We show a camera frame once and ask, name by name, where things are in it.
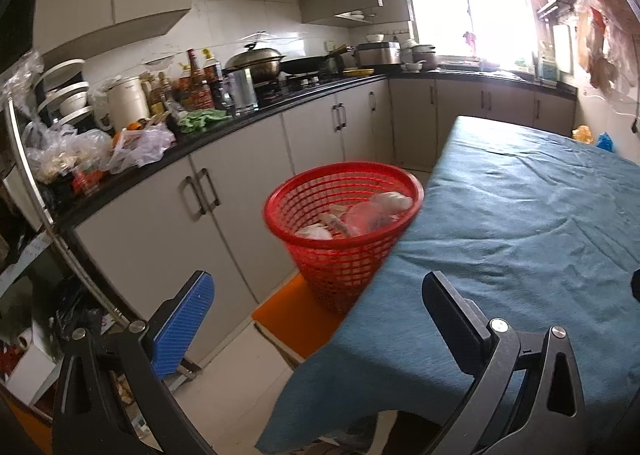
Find black plug with cable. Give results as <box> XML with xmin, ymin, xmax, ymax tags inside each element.
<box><xmin>580</xmin><ymin>85</ymin><xmax>640</xmax><ymax>134</ymax></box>

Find white barcode carton box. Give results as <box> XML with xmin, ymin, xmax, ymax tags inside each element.
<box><xmin>320</xmin><ymin>205</ymin><xmax>352</xmax><ymax>236</ymax></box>

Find hanging bags on wall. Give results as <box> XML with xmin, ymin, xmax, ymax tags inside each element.
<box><xmin>570</xmin><ymin>0</ymin><xmax>640</xmax><ymax>92</ymax></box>

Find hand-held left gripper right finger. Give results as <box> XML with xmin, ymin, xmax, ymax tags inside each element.
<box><xmin>421</xmin><ymin>271</ymin><xmax>586</xmax><ymax>455</ymax></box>

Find steel wok with lid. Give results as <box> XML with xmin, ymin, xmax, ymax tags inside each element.
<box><xmin>223</xmin><ymin>32</ymin><xmax>287</xmax><ymax>84</ymax></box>

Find gas stove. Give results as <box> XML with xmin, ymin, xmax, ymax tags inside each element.
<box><xmin>257</xmin><ymin>72</ymin><xmax>351</xmax><ymax>97</ymax></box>

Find black frying pan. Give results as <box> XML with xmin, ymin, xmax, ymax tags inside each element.
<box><xmin>280</xmin><ymin>48</ymin><xmax>351</xmax><ymax>77</ymax></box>

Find white cutting board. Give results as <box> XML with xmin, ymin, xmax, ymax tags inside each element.
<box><xmin>552</xmin><ymin>22</ymin><xmax>574</xmax><ymax>77</ymax></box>

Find dish rack with white plates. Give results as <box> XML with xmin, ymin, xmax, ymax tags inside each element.
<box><xmin>35</xmin><ymin>58</ymin><xmax>101</xmax><ymax>131</ymax></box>

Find dark yellow-cap sauce bottle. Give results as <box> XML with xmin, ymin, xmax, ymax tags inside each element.
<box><xmin>202</xmin><ymin>49</ymin><xmax>227</xmax><ymax>106</ymax></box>

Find black kitchen countertop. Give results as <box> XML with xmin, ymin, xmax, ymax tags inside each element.
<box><xmin>50</xmin><ymin>68</ymin><xmax>578</xmax><ymax>226</ymax></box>

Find blue table blanket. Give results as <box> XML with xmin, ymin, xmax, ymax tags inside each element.
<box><xmin>255</xmin><ymin>115</ymin><xmax>640</xmax><ymax>454</ymax></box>

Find red plastic mesh basket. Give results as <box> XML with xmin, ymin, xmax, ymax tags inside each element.
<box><xmin>264</xmin><ymin>162</ymin><xmax>425</xmax><ymax>316</ymax></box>

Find grey kitchen base cabinets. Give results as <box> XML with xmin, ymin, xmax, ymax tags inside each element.
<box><xmin>70</xmin><ymin>78</ymin><xmax>578</xmax><ymax>361</ymax></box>

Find clear plastic bags on counter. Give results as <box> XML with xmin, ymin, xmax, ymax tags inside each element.
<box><xmin>107</xmin><ymin>128</ymin><xmax>177</xmax><ymax>174</ymax></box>

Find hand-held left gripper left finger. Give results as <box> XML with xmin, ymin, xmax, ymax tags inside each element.
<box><xmin>52</xmin><ymin>270</ymin><xmax>216</xmax><ymax>455</ymax></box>

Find brown cooking pot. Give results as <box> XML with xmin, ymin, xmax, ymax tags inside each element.
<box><xmin>410</xmin><ymin>44</ymin><xmax>439</xmax><ymax>71</ymax></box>

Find silver rice cooker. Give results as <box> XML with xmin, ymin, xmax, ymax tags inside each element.
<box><xmin>354</xmin><ymin>40</ymin><xmax>403</xmax><ymax>72</ymax></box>

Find clear plastic bags of food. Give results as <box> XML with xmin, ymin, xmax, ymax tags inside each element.
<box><xmin>22</xmin><ymin>122</ymin><xmax>113</xmax><ymax>186</ymax></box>

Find brown red-label sauce bottle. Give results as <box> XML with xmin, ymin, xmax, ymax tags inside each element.
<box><xmin>185</xmin><ymin>49</ymin><xmax>213</xmax><ymax>111</ymax></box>

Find green cloth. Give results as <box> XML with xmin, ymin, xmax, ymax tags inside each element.
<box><xmin>177</xmin><ymin>108</ymin><xmax>231</xmax><ymax>134</ymax></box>

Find large white red-print plastic bag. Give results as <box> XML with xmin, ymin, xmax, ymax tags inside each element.
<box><xmin>370</xmin><ymin>191</ymin><xmax>415</xmax><ymax>216</ymax></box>

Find orange plastic stool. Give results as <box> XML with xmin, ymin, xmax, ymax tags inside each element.
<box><xmin>251</xmin><ymin>272</ymin><xmax>352</xmax><ymax>367</ymax></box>

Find crumpled clear plastic bag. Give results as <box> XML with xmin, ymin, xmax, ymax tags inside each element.
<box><xmin>0</xmin><ymin>50</ymin><xmax>46</xmax><ymax>101</ymax></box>

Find group of small condiment bottles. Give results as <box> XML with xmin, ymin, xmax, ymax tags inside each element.
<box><xmin>140</xmin><ymin>70</ymin><xmax>189</xmax><ymax>119</ymax></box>

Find steel handle bar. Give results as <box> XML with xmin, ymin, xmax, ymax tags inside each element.
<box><xmin>0</xmin><ymin>95</ymin><xmax>133</xmax><ymax>331</ymax></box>

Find white rice cooker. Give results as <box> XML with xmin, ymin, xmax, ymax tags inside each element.
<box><xmin>95</xmin><ymin>75</ymin><xmax>152</xmax><ymax>134</ymax></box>

